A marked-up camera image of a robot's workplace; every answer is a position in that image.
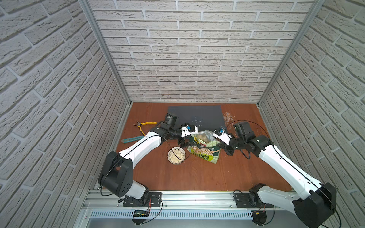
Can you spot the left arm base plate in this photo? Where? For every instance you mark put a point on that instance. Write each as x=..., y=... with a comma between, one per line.
x=152, y=199

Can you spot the teal utility knife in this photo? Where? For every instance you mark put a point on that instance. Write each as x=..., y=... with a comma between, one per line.
x=133, y=139

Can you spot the controller board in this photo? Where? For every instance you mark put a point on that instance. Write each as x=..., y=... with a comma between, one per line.
x=259, y=217
x=140, y=216

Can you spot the white patterned breakfast bowl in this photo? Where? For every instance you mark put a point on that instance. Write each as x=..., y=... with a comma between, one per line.
x=176, y=155

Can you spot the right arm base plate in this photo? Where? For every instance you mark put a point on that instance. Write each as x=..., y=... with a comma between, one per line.
x=247, y=200

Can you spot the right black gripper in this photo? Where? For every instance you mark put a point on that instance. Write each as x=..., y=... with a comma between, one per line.
x=225, y=144

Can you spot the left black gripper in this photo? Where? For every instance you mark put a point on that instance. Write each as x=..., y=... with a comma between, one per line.
x=185, y=139

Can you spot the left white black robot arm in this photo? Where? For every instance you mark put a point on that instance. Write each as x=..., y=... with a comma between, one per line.
x=117, y=171

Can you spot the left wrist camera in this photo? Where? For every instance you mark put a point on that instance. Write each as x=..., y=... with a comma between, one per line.
x=187, y=130

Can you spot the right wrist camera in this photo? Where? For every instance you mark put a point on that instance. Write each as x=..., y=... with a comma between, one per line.
x=222, y=135

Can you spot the aluminium front rail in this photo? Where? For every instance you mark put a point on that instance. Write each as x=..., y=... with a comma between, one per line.
x=176, y=200

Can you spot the grey network switch box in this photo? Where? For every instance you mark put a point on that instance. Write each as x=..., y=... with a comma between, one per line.
x=205, y=117

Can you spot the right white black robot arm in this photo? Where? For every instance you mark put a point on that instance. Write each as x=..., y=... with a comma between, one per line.
x=312, y=201

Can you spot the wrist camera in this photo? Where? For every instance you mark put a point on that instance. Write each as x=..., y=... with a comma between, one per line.
x=222, y=135
x=187, y=130

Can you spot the left controller board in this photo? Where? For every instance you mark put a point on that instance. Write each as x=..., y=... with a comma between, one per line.
x=140, y=216

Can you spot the green oats bag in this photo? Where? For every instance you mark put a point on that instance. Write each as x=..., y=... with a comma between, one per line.
x=204, y=145

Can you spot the right controller board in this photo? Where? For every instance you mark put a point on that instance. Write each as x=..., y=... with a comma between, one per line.
x=259, y=217

